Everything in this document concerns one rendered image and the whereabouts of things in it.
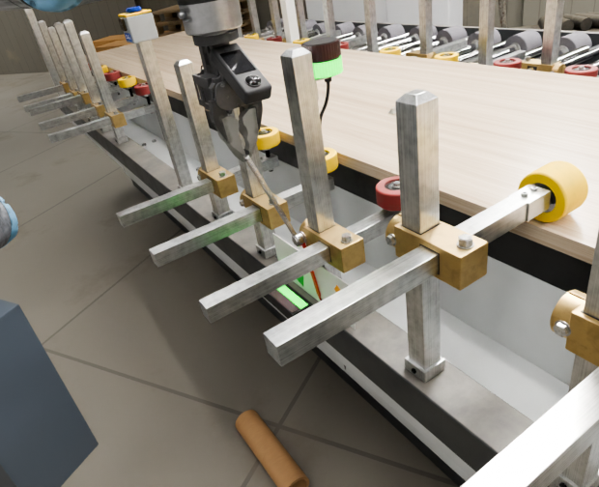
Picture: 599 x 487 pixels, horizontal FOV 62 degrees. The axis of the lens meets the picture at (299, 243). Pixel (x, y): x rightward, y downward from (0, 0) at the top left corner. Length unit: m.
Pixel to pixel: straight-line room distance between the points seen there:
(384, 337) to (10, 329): 1.03
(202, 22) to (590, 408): 0.67
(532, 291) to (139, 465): 1.31
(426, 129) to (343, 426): 1.21
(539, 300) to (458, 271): 0.29
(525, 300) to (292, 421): 1.00
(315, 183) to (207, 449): 1.10
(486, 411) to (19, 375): 1.23
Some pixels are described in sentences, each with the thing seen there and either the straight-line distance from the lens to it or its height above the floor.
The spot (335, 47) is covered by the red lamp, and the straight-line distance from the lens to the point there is 0.81.
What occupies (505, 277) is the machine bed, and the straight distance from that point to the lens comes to 0.92.
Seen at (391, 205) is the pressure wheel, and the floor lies 0.88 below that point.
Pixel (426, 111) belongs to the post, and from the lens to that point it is 0.61.
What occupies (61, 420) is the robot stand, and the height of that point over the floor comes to 0.19.
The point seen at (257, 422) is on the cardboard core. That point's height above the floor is 0.08.
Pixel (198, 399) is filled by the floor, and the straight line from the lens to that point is 1.87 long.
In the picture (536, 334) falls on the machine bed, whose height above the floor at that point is 0.69.
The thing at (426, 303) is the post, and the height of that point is 0.85.
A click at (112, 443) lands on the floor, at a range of 1.88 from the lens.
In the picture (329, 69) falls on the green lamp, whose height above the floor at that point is 1.14.
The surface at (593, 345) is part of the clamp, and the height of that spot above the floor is 0.94.
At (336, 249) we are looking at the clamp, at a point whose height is 0.86.
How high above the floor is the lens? 1.32
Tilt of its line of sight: 31 degrees down
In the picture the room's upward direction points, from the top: 10 degrees counter-clockwise
